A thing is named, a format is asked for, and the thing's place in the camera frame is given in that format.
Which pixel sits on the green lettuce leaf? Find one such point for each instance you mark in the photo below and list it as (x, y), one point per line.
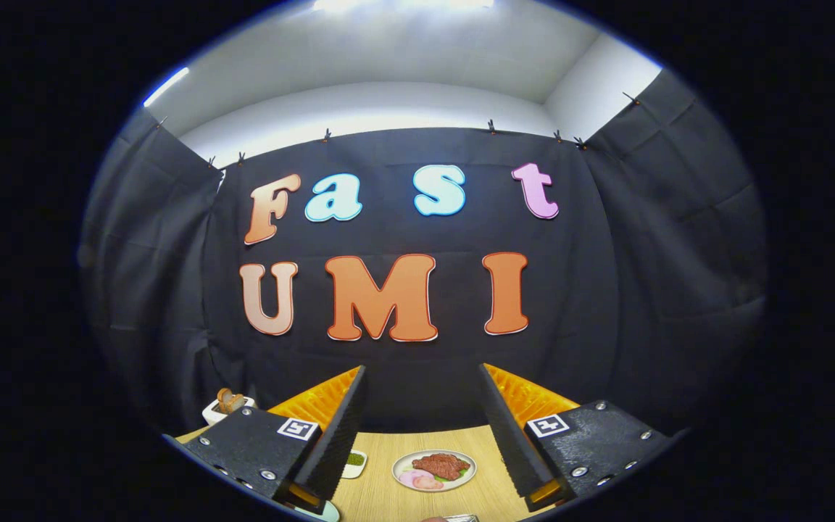
(465, 472)

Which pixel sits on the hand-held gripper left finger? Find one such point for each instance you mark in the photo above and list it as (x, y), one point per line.
(338, 435)

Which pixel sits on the white oval plate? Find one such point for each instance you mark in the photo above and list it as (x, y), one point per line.
(401, 462)

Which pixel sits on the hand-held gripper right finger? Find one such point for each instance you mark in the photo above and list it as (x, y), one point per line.
(508, 435)

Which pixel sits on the brown steak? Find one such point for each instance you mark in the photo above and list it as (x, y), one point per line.
(441, 465)

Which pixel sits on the light blue plate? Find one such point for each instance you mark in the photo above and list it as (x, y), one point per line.
(327, 513)

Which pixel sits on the cream white toaster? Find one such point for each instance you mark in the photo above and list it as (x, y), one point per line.
(213, 415)

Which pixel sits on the white divided dish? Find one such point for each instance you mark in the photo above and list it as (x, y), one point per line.
(354, 471)

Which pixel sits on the pale pink ham slice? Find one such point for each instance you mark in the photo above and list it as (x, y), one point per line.
(410, 477)

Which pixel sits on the red pink ham slice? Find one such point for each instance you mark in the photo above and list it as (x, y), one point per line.
(428, 483)

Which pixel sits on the green mung beans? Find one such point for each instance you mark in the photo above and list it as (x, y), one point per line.
(355, 458)

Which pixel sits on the ceiling light strip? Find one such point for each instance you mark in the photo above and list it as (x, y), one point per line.
(166, 87)

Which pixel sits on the toasted bread slice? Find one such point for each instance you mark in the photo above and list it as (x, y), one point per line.
(224, 401)
(238, 400)

